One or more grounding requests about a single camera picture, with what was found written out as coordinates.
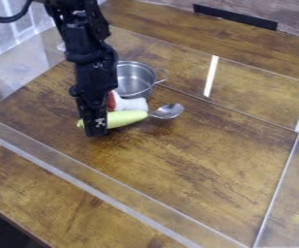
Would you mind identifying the small silver metal pot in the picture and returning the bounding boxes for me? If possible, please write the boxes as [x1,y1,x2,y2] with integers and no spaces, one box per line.
[115,61,168,99]

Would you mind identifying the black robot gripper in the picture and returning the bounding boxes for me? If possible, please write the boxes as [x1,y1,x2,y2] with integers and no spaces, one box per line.
[47,0,117,137]

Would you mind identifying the black bar on table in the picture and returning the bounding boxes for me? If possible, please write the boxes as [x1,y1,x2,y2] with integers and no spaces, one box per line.
[192,4,277,31]

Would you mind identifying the red white plush mushroom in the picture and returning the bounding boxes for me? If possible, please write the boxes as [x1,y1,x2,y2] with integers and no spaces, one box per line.
[107,90,149,111]

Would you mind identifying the black cable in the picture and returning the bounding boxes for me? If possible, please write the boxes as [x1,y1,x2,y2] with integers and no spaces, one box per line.
[0,0,35,24]

